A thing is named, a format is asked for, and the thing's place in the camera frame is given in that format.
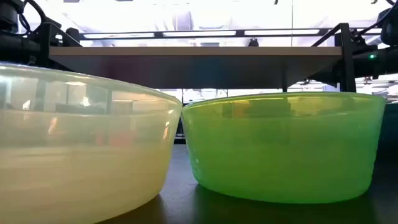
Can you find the wooden shelf with black frame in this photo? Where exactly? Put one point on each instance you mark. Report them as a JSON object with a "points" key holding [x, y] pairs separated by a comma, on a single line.
{"points": [[186, 67]]}

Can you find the green translucent plastic bowl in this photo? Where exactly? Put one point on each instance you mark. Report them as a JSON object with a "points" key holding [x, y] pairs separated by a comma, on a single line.
{"points": [[280, 161]]}

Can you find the yellow translucent plastic bowl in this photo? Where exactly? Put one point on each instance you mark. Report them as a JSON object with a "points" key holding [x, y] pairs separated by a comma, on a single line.
{"points": [[77, 174]]}

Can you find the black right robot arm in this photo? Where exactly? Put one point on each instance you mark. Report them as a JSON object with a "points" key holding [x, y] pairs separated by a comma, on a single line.
{"points": [[385, 62]]}

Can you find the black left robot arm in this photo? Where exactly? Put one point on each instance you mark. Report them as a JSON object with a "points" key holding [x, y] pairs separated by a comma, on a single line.
{"points": [[12, 46]]}

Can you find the black ceiling spotlight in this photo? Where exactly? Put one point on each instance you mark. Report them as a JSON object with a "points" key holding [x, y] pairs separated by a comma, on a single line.
{"points": [[253, 43]]}

